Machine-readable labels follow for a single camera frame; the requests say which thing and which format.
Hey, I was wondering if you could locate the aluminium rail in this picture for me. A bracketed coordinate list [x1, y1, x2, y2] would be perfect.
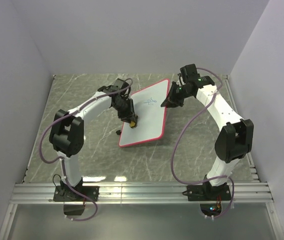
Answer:
[223, 74, 260, 183]
[10, 182, 273, 204]

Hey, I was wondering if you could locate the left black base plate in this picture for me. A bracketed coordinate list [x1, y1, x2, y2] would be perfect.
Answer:
[53, 185, 99, 202]

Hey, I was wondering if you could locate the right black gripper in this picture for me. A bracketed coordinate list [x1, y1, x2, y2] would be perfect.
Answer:
[161, 82, 192, 109]

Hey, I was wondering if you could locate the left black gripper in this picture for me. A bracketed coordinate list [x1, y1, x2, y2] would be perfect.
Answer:
[114, 98, 137, 126]

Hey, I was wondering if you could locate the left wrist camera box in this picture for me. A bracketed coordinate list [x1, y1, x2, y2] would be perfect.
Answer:
[113, 78, 129, 91]

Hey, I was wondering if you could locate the pink framed whiteboard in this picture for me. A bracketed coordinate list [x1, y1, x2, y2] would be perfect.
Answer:
[118, 79, 170, 148]

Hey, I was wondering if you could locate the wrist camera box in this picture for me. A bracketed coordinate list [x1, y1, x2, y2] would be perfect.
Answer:
[113, 78, 129, 91]
[180, 63, 200, 83]

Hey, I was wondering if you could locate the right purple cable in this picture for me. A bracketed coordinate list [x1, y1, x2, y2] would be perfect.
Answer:
[171, 66, 234, 221]

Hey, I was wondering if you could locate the aluminium front rail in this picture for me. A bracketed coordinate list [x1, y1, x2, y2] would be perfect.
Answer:
[10, 182, 273, 204]

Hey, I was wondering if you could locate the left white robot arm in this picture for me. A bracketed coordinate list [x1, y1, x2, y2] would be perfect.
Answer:
[49, 79, 138, 201]

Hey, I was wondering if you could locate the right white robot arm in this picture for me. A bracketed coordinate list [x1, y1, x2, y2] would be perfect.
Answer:
[162, 76, 254, 200]

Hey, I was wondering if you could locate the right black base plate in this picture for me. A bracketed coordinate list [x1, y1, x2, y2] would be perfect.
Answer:
[182, 182, 231, 202]

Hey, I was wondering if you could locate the aluminium right side rail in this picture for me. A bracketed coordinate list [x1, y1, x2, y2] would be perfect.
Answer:
[223, 74, 260, 183]

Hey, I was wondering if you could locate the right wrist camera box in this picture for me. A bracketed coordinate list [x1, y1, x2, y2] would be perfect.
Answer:
[180, 63, 200, 83]

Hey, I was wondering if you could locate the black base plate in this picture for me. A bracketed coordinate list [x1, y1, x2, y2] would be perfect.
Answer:
[182, 182, 231, 202]
[53, 185, 99, 202]

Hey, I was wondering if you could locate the yellow whiteboard eraser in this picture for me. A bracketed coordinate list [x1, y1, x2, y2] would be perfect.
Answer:
[129, 121, 137, 128]

